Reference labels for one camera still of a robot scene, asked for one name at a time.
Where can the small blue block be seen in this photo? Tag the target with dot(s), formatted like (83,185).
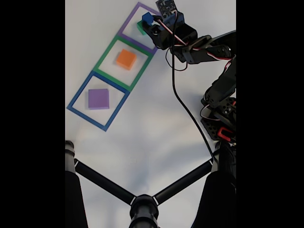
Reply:
(147,17)

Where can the green block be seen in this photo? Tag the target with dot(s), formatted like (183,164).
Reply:
(140,26)

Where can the orange block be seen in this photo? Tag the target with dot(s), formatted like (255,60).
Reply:
(126,59)

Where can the large purple block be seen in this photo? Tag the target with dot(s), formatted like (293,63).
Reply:
(98,98)

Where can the red clamp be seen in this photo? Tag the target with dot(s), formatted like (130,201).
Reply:
(223,134)

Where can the black tripod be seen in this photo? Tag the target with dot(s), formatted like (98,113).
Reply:
(143,209)

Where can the camera board with blue mount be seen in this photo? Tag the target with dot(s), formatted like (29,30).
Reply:
(169,10)

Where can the purple square frame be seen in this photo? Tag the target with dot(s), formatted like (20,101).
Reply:
(129,19)

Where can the green square frame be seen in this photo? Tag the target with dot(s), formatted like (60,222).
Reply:
(106,53)

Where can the blue square frame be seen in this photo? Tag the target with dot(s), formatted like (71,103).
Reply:
(81,90)

